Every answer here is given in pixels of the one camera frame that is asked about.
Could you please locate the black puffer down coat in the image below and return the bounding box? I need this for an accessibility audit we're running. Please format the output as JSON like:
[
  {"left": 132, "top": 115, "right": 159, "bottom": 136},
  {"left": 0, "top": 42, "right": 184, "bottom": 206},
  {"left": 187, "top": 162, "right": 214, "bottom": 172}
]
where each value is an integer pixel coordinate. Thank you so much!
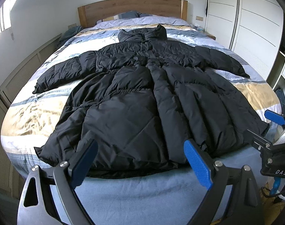
[{"left": 34, "top": 25, "right": 269, "bottom": 178}]

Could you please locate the blue gloved right hand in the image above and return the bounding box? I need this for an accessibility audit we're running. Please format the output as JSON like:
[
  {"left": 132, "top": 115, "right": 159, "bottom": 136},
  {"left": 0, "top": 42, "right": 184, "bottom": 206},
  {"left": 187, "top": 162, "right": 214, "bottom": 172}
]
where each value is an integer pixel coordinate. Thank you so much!
[{"left": 269, "top": 177, "right": 281, "bottom": 196}]

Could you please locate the striped duvet cover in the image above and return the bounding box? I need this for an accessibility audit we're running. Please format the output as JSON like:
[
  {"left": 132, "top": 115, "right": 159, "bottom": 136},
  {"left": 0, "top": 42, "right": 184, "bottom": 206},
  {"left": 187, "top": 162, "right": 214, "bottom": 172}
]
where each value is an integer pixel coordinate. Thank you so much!
[{"left": 1, "top": 16, "right": 282, "bottom": 172}]

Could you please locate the wooden nightstand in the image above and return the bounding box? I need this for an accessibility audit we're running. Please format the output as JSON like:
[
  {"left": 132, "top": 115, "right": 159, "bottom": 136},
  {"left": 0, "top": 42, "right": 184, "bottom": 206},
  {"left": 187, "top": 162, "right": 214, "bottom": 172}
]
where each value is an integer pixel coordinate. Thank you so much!
[{"left": 199, "top": 30, "right": 216, "bottom": 40}]

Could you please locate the white sliding wardrobe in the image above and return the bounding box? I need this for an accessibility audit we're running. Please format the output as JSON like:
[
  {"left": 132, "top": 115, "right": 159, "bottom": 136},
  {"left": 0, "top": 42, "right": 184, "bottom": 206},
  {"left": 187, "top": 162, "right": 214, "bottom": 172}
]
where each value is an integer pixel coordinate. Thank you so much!
[{"left": 205, "top": 0, "right": 283, "bottom": 79}]

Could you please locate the striped pillow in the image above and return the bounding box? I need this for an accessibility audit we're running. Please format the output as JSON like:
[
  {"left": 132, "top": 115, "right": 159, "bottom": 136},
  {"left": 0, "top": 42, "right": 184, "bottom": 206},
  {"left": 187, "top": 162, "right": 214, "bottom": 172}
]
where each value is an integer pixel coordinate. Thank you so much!
[{"left": 96, "top": 11, "right": 153, "bottom": 25}]

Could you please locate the dark teal cloth pile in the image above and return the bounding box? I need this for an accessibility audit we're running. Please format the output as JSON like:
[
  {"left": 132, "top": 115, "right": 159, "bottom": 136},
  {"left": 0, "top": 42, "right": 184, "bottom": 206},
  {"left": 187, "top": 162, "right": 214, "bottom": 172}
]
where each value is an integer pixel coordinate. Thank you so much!
[{"left": 57, "top": 26, "right": 84, "bottom": 49}]

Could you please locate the wooden headboard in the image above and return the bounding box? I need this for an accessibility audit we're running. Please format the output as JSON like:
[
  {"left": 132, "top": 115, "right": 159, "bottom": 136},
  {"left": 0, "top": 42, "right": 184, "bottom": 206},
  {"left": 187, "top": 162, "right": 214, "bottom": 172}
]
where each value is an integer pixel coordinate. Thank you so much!
[{"left": 78, "top": 0, "right": 188, "bottom": 28}]

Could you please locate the beige low wall cabinet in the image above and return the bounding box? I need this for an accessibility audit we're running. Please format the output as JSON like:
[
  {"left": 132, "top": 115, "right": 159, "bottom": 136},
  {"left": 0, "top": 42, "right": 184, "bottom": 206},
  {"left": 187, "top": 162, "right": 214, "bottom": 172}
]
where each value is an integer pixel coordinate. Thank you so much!
[{"left": 0, "top": 34, "right": 61, "bottom": 198}]

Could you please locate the beige wall switch plate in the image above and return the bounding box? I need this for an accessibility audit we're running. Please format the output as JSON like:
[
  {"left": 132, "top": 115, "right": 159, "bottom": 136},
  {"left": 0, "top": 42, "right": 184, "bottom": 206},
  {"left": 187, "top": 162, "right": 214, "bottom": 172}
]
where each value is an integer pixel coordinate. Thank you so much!
[{"left": 196, "top": 16, "right": 203, "bottom": 21}]

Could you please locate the window with frame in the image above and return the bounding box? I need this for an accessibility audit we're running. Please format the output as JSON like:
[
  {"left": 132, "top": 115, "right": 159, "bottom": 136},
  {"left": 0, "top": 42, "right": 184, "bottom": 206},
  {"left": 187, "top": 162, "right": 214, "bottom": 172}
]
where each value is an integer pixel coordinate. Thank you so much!
[{"left": 0, "top": 0, "right": 12, "bottom": 33}]

